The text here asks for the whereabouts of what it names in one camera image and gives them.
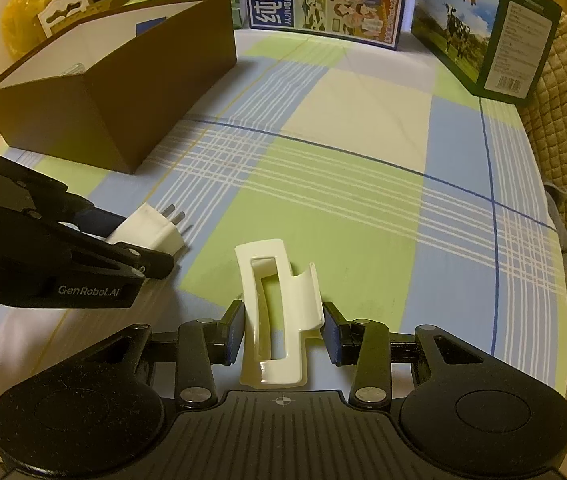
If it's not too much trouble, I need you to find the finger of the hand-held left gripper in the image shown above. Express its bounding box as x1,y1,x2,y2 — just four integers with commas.
34,214,175,282
0,150,129,241

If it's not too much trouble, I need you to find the blue medicine box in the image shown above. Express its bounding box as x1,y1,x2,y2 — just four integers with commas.
135,17,169,37

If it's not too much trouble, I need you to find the brown cardboard box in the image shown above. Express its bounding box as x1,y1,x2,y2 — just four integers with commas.
0,0,239,175

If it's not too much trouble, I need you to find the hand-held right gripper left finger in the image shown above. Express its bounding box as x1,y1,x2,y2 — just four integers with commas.
86,299,246,407

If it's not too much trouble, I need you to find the blue illustrated milk carton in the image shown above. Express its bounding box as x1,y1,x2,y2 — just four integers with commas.
242,0,411,51

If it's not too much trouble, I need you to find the cardboard box with white handle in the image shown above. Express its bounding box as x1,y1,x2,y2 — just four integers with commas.
36,0,130,42

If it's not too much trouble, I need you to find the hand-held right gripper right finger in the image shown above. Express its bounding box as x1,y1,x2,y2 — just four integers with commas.
322,301,487,405

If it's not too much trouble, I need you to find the checked tablecloth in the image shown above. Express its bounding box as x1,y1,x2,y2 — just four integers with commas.
0,25,567,411

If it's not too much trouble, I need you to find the white plug charger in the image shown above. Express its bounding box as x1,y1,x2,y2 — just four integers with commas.
106,202,190,262

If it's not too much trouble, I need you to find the dark green milk carton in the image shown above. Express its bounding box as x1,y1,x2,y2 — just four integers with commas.
409,0,563,106

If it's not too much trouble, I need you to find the yellow plastic bag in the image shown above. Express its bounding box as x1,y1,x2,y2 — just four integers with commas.
2,0,65,59

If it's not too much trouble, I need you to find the grey-blue towel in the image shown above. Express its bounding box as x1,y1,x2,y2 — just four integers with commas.
543,185,567,257

